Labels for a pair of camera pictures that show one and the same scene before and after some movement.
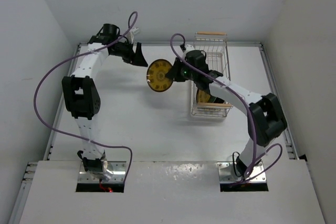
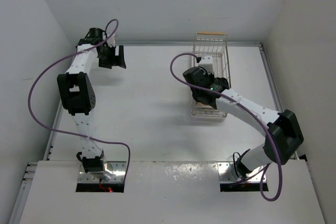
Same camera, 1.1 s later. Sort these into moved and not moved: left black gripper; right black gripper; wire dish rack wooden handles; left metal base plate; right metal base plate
Moved: left black gripper; right black gripper
Not moved: right metal base plate; left metal base plate; wire dish rack wooden handles
